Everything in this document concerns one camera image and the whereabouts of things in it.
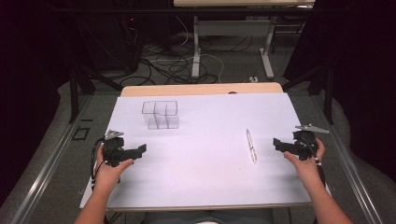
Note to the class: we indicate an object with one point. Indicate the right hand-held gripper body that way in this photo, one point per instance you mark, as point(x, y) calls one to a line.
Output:
point(301, 143)

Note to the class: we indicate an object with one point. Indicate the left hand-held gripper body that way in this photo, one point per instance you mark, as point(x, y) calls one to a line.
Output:
point(114, 149)

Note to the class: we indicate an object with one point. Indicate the person's left hand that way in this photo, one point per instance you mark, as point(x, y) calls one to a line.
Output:
point(109, 172)

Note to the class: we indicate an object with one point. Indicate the person's right hand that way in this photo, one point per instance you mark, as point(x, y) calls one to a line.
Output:
point(306, 169)

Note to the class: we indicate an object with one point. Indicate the white pen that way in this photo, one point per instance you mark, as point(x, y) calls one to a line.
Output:
point(251, 146)

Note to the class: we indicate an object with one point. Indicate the clear plastic divided organizer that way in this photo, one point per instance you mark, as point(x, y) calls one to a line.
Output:
point(160, 114)

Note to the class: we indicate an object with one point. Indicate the black metal stand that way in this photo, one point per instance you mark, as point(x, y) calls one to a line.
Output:
point(323, 87)
point(77, 90)

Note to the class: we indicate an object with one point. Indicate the white table mat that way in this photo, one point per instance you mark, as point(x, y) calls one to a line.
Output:
point(205, 168)

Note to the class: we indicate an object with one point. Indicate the white power plug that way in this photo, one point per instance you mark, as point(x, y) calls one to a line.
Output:
point(253, 79)

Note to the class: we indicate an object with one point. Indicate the light wooden table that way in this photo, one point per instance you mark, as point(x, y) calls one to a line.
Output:
point(199, 89)

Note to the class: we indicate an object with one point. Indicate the dark curtain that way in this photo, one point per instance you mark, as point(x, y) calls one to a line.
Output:
point(364, 74)
point(28, 77)

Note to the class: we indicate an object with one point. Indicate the black computer tower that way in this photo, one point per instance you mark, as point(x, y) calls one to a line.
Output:
point(115, 43)

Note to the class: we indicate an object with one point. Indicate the white-framed desk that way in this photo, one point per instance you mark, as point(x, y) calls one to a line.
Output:
point(233, 28)

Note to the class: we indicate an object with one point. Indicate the metal floor rail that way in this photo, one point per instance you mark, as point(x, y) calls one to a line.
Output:
point(348, 168)
point(46, 168)

